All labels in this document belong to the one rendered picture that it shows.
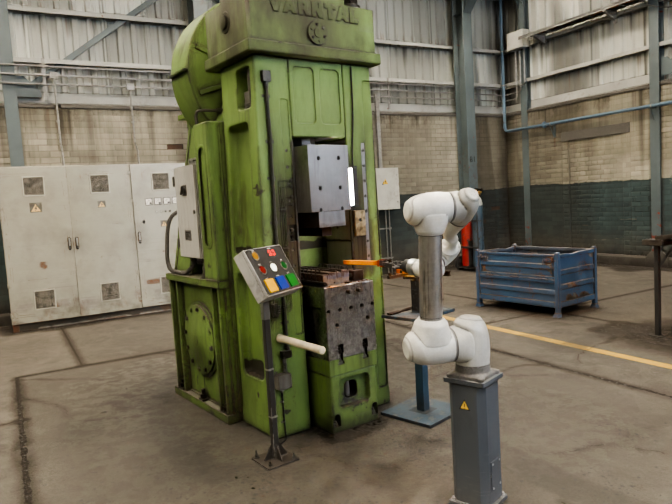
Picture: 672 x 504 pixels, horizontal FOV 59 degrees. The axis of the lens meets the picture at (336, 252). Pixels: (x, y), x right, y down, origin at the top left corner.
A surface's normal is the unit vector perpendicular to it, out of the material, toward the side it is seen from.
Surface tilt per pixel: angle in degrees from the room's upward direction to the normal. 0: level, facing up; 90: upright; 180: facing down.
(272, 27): 90
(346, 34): 90
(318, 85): 90
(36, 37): 90
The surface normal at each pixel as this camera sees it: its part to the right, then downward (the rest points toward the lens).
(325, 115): 0.59, 0.04
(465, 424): -0.65, 0.11
